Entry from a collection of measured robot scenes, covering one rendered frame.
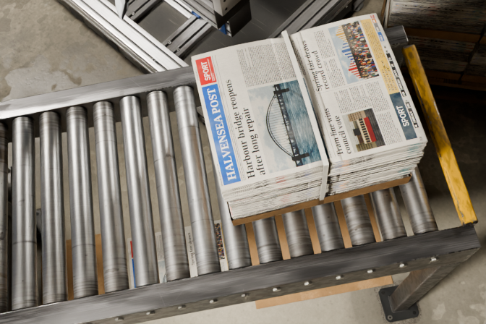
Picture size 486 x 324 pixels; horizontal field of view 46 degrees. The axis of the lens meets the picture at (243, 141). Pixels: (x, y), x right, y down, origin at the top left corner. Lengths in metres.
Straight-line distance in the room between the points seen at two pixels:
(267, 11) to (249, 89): 1.15
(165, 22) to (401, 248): 1.36
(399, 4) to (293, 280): 0.97
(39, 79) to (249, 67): 1.53
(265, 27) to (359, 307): 1.04
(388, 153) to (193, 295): 0.48
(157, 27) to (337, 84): 1.25
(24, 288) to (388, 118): 0.81
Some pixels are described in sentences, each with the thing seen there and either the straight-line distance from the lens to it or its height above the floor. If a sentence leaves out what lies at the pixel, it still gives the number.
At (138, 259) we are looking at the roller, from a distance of 1.23.
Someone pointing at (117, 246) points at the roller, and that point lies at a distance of 1.26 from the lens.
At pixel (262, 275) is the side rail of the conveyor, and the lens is 1.18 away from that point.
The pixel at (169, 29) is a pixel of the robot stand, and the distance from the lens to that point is 2.21.
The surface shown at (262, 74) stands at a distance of 1.09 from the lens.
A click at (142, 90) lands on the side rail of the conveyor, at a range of 1.38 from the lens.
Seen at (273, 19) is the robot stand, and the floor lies 0.21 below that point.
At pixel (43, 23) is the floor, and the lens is 2.67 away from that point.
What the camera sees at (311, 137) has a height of 1.03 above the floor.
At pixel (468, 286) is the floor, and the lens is 2.07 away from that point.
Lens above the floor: 1.96
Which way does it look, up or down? 65 degrees down
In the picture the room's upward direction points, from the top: 11 degrees counter-clockwise
